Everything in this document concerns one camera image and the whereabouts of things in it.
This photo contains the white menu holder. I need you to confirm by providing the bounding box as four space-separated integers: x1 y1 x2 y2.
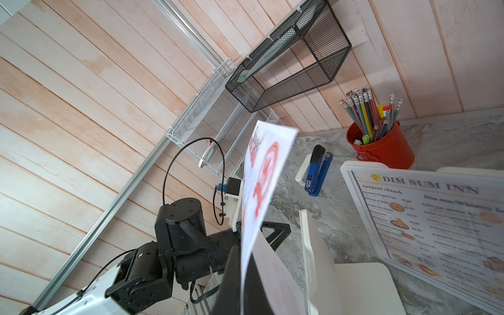
340 159 504 315
299 209 406 314
437 167 504 179

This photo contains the black mesh basket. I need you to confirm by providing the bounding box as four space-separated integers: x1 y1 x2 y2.
226 1 352 112

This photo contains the white wire mesh shelf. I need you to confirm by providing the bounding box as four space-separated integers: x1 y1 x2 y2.
167 59 280 179

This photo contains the Dim Sum Inn menu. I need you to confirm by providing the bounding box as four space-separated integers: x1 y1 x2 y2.
352 170 504 306

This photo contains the red metal pen cup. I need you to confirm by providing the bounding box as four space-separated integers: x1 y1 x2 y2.
346 122 415 169

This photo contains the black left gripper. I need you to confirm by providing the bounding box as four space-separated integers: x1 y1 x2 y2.
154 197 292 290

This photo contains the white tape roll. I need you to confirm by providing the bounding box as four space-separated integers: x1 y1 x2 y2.
198 141 216 168

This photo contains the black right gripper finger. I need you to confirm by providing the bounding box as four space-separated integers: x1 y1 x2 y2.
211 245 274 315

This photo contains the pencils and pens bundle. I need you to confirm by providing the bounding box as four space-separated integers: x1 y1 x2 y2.
339 85 404 147

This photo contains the special menu sheet top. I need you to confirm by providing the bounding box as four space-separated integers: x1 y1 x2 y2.
240 122 306 314

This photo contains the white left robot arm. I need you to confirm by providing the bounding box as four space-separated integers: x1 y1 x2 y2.
42 198 240 314

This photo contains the blue stapler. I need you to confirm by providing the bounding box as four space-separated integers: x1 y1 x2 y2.
305 144 333 197

